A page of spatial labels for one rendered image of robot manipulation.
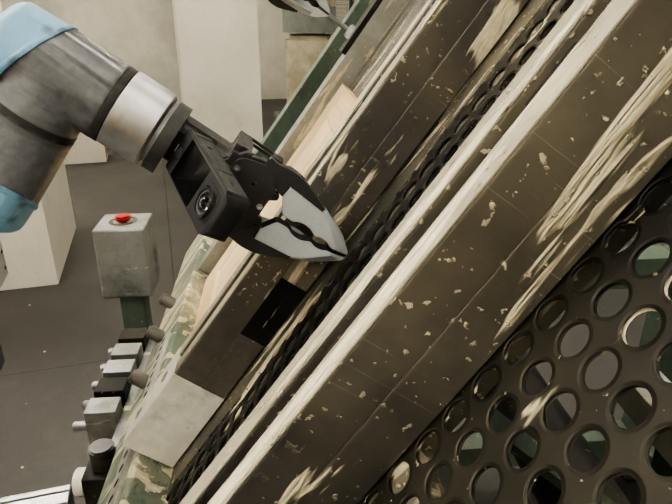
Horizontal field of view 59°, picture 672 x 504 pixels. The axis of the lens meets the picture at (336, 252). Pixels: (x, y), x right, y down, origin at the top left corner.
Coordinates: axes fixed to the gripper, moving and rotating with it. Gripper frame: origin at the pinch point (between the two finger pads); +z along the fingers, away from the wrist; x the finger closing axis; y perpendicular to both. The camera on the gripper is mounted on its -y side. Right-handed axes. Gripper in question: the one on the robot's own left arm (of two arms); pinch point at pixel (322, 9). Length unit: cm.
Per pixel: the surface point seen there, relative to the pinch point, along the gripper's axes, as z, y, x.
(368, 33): 9.4, -0.8, 1.7
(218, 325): 6, 56, -36
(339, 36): 8.0, -24.8, -1.7
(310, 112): 8.8, -0.8, -16.4
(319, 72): 8.8, -24.8, -10.6
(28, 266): -41, -184, -189
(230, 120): 12, -355, -98
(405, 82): 7, 56, -2
